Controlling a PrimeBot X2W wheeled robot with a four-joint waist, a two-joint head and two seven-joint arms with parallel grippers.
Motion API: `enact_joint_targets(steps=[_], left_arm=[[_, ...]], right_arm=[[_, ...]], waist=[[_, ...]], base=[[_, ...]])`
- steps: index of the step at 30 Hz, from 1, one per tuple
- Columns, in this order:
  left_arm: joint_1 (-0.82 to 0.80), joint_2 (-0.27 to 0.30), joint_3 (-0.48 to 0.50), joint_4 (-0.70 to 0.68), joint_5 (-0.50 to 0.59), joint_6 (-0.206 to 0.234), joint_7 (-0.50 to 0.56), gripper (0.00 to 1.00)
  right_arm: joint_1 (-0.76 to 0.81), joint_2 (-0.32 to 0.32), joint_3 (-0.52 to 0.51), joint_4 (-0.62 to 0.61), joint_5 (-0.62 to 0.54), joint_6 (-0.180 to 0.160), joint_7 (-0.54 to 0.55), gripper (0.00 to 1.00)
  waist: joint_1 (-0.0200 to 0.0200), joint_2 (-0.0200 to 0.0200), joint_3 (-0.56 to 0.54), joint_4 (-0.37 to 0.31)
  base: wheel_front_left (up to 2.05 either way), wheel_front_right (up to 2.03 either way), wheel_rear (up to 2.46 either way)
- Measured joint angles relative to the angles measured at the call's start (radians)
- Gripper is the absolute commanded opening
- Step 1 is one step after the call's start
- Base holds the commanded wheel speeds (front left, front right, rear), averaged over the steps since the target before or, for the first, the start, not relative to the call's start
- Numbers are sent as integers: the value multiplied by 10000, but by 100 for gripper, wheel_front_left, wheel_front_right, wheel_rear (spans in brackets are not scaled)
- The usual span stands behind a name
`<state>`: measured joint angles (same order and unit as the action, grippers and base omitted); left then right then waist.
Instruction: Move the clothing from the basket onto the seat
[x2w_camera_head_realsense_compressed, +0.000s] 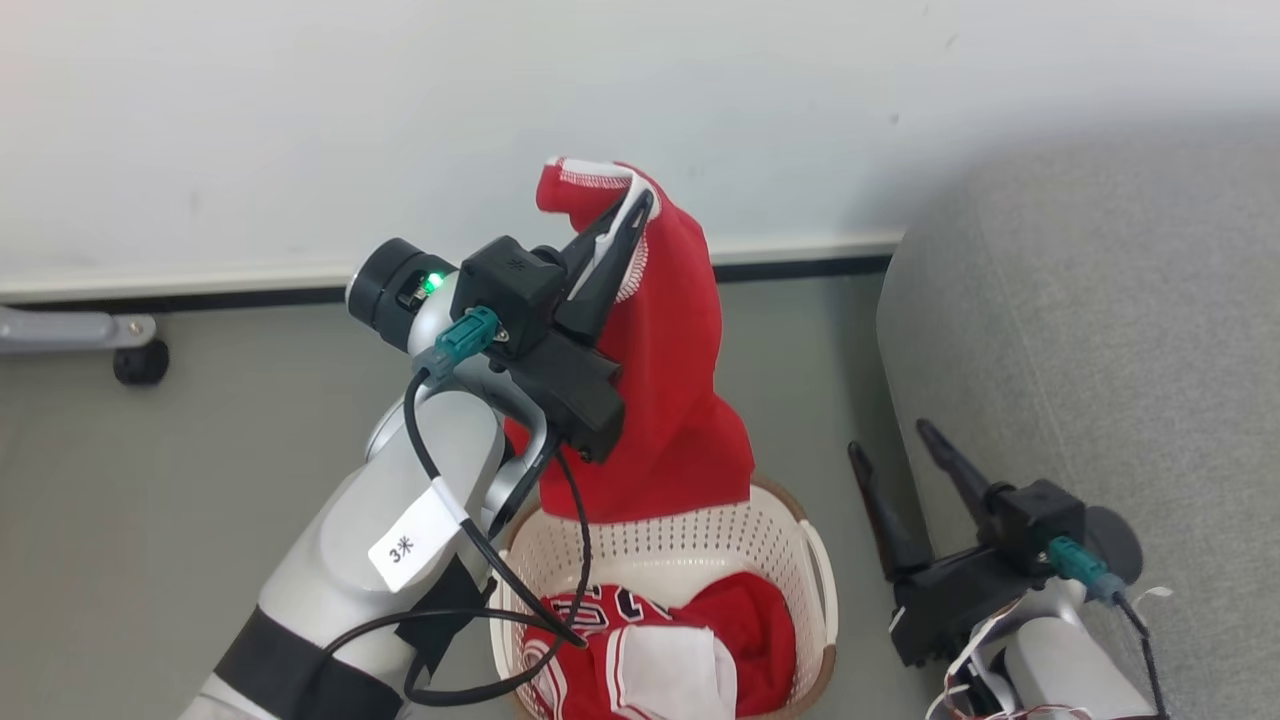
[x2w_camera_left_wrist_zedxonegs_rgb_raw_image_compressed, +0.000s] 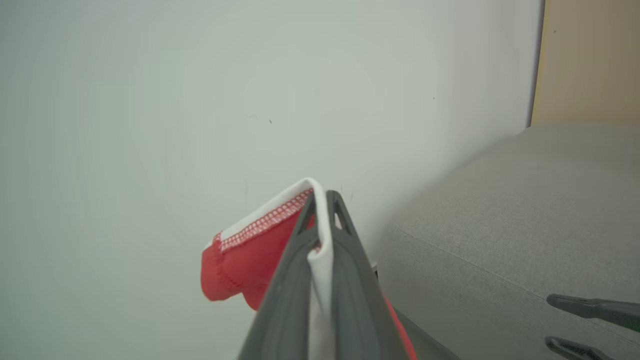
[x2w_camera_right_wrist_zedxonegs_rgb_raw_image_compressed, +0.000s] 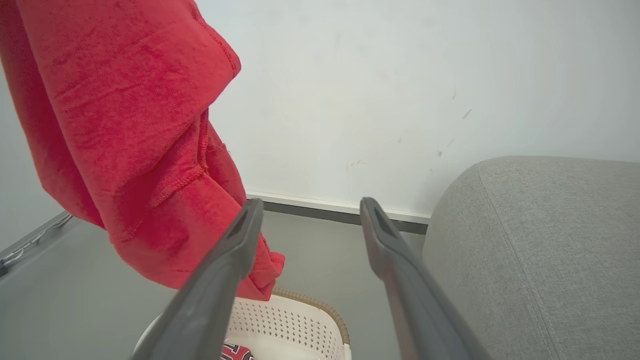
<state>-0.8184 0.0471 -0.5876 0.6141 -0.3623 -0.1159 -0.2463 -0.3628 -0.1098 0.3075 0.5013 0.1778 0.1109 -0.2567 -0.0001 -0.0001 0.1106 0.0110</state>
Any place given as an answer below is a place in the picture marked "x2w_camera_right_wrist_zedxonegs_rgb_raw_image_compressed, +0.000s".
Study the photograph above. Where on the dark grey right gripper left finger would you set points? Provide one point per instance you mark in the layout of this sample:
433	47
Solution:
210	295

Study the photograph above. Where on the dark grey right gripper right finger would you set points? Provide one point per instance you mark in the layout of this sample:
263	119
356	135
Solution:
415	310

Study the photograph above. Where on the red white sports jersey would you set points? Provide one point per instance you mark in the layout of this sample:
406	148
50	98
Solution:
236	353

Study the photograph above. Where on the red hooded sweatshirt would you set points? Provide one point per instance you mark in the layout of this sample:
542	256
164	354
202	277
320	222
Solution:
115	125

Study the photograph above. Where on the white perforated laundry basket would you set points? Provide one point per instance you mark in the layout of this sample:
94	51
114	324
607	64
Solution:
290	325

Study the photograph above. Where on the white and grey baseboard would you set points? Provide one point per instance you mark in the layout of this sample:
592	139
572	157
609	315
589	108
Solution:
325	210

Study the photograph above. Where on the grey fabric sofa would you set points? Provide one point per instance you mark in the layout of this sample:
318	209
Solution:
545	260

